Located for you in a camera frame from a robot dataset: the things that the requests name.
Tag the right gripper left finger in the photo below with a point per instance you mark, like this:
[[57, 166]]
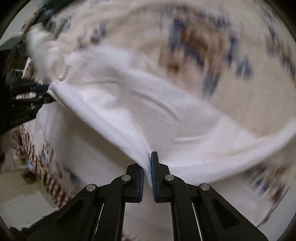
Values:
[[96, 212]]

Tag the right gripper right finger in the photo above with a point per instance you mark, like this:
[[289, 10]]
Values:
[[199, 212]]

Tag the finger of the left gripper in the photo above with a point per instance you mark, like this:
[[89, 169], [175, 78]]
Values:
[[35, 88], [39, 100]]

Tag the white denim pants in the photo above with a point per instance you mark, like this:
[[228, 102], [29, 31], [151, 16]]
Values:
[[113, 108]]

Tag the floral bed blanket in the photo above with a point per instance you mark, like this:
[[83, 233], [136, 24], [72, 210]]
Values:
[[236, 56]]

